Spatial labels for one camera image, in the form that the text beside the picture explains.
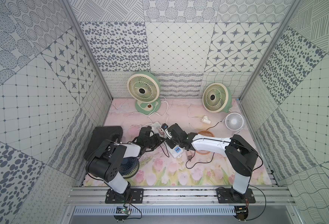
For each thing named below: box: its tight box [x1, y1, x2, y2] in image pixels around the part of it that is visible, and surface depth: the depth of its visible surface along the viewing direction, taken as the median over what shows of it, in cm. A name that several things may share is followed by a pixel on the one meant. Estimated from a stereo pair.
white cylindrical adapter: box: [201, 115, 212, 125], surface depth 106 cm
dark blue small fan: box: [118, 156, 140, 179], surface depth 79 cm
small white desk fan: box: [225, 112, 247, 132], surface depth 97 cm
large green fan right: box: [201, 82, 233, 113], surface depth 104 cm
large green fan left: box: [126, 71, 162, 115], surface depth 95 cm
